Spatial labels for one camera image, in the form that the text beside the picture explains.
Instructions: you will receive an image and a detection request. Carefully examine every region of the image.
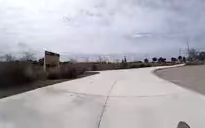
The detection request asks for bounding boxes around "dry brown scrub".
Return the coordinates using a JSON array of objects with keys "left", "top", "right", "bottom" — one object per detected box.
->
[{"left": 0, "top": 60, "right": 178, "bottom": 90}]

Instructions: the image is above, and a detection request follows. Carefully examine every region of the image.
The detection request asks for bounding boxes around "bare dirt strip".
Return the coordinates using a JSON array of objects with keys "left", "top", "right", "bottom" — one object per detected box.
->
[{"left": 0, "top": 71, "right": 100, "bottom": 102}]

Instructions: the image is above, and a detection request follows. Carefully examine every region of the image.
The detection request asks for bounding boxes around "robot's own part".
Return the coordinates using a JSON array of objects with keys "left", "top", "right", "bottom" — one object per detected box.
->
[{"left": 176, "top": 121, "right": 192, "bottom": 128}]

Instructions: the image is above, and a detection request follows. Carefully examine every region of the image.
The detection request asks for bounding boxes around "pale concrete path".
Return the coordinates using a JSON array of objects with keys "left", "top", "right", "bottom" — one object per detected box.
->
[{"left": 0, "top": 63, "right": 205, "bottom": 128}]

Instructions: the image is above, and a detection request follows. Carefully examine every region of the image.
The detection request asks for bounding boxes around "grey asphalt road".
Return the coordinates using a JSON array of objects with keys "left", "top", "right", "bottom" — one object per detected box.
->
[{"left": 154, "top": 64, "right": 205, "bottom": 99}]

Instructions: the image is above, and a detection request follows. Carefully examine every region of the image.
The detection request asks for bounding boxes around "row of distant trees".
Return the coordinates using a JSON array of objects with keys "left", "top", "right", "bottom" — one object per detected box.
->
[{"left": 143, "top": 48, "right": 205, "bottom": 64}]

